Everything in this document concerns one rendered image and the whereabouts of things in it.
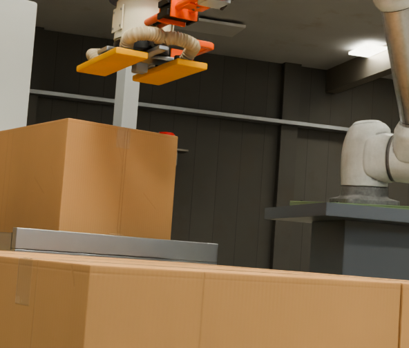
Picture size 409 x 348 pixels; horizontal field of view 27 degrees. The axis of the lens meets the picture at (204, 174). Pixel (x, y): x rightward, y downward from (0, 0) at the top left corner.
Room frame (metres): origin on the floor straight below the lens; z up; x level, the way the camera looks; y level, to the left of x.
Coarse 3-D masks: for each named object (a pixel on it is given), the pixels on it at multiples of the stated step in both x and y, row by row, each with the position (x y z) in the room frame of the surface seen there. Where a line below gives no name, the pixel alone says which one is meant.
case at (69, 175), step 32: (32, 128) 2.75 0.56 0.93; (64, 128) 2.57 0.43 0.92; (96, 128) 2.61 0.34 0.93; (128, 128) 2.68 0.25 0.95; (0, 160) 2.95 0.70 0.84; (32, 160) 2.74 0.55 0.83; (64, 160) 2.56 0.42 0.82; (96, 160) 2.62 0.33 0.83; (128, 160) 2.68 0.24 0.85; (160, 160) 2.75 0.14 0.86; (0, 192) 2.93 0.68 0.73; (32, 192) 2.72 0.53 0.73; (64, 192) 2.56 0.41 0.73; (96, 192) 2.62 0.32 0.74; (128, 192) 2.69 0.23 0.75; (160, 192) 2.76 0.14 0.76; (0, 224) 2.90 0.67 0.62; (32, 224) 2.70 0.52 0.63; (64, 224) 2.57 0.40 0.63; (96, 224) 2.63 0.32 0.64; (128, 224) 2.70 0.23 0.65; (160, 224) 2.77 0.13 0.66
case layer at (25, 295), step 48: (0, 288) 1.35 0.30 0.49; (48, 288) 1.22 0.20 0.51; (96, 288) 1.13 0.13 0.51; (144, 288) 1.17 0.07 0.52; (192, 288) 1.22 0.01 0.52; (240, 288) 1.27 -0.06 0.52; (288, 288) 1.32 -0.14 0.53; (336, 288) 1.38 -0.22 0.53; (384, 288) 1.45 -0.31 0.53; (0, 336) 1.34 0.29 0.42; (48, 336) 1.21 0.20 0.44; (96, 336) 1.13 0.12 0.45; (144, 336) 1.18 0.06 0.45; (192, 336) 1.22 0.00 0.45; (240, 336) 1.27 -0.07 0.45; (288, 336) 1.33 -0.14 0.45; (336, 336) 1.39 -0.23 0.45; (384, 336) 1.45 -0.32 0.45
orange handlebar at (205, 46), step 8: (184, 0) 2.26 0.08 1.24; (192, 0) 2.22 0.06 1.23; (176, 8) 2.31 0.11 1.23; (192, 8) 2.27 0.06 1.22; (200, 8) 2.27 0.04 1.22; (208, 8) 2.26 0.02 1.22; (152, 16) 2.45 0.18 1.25; (160, 24) 2.50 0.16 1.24; (168, 24) 2.47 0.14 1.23; (200, 40) 2.71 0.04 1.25; (200, 48) 2.79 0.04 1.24; (208, 48) 2.73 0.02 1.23
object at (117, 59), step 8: (120, 48) 2.38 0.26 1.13; (104, 56) 2.45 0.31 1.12; (112, 56) 2.41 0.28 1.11; (120, 56) 2.40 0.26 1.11; (128, 56) 2.40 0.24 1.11; (136, 56) 2.40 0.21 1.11; (144, 56) 2.41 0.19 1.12; (80, 64) 2.64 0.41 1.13; (88, 64) 2.57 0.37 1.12; (96, 64) 2.54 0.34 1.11; (104, 64) 2.53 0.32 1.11; (112, 64) 2.52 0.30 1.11; (120, 64) 2.52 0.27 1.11; (128, 64) 2.51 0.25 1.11; (88, 72) 2.67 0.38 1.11; (96, 72) 2.67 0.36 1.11; (104, 72) 2.66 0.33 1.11; (112, 72) 2.65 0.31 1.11
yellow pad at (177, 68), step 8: (176, 56) 2.56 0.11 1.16; (168, 64) 2.51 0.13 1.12; (176, 64) 2.47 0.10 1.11; (184, 64) 2.47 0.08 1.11; (192, 64) 2.48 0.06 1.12; (200, 64) 2.49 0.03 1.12; (152, 72) 2.62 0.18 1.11; (160, 72) 2.59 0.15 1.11; (168, 72) 2.59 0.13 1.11; (176, 72) 2.58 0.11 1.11; (184, 72) 2.57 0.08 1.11; (192, 72) 2.56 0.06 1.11; (136, 80) 2.74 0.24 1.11; (144, 80) 2.73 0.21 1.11; (152, 80) 2.72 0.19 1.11; (160, 80) 2.71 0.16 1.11; (168, 80) 2.70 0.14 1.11
